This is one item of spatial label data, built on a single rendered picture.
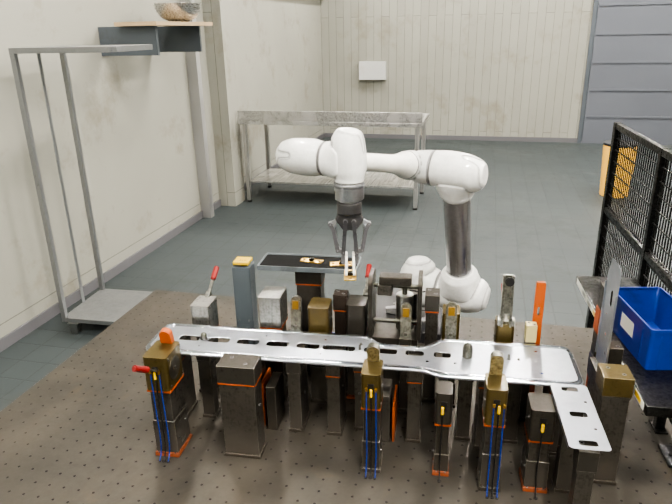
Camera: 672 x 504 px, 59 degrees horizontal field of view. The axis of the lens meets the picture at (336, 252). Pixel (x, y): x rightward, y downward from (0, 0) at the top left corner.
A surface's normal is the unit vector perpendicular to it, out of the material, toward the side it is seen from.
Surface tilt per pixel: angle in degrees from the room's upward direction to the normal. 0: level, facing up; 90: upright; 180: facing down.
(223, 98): 90
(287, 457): 0
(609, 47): 90
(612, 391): 90
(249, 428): 90
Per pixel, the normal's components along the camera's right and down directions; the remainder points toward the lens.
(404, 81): -0.24, 0.34
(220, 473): -0.02, -0.94
